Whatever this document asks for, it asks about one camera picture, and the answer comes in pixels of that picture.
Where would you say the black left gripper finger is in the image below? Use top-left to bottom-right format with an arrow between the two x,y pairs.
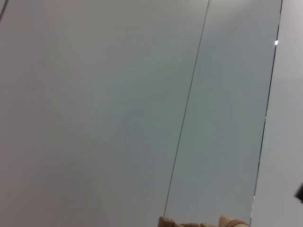
293,181 -> 303,204

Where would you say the khaki canvas food bag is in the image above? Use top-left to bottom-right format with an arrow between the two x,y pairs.
158,214 -> 250,227

